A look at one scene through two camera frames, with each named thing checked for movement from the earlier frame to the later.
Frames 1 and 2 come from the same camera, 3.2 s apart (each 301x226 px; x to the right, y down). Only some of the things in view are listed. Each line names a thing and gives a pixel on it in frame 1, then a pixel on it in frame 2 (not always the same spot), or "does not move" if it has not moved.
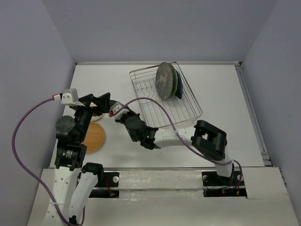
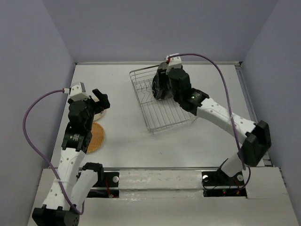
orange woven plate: (94, 138) does not move
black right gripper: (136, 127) → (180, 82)
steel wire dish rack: (157, 112) does not move
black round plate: (112, 102) → (161, 87)
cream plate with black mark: (96, 117) does not move
